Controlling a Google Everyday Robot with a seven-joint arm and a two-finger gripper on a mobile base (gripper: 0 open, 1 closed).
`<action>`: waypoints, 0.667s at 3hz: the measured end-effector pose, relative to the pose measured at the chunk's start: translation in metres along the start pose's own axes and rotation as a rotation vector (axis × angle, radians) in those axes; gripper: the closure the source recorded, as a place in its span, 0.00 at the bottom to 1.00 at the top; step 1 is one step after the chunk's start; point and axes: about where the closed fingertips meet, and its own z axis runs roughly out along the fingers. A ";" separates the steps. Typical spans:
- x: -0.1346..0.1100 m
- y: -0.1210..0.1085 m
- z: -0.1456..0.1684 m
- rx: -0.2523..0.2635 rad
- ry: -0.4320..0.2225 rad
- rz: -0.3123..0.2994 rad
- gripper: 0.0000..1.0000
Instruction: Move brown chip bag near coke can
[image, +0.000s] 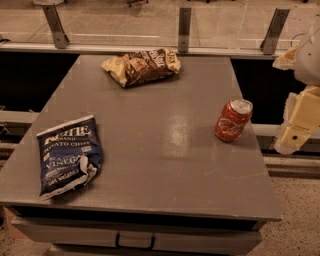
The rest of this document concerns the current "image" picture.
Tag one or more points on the metal railing bracket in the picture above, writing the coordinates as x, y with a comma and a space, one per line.
269, 44
60, 39
184, 29

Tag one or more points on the left metal railing bracket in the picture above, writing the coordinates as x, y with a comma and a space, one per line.
60, 39

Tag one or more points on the blue Kettle chip bag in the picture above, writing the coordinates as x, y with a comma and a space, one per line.
70, 156

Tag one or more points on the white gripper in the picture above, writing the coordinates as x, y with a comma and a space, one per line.
308, 61

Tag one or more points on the grey drawer with handle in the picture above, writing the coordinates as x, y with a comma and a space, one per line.
92, 238

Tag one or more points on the red coke can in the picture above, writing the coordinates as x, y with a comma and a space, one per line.
234, 116

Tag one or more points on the right metal railing bracket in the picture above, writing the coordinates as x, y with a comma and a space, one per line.
269, 44

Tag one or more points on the middle metal railing bracket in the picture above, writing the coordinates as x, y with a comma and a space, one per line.
184, 29

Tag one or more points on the brown chip bag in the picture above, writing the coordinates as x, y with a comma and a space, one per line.
142, 67

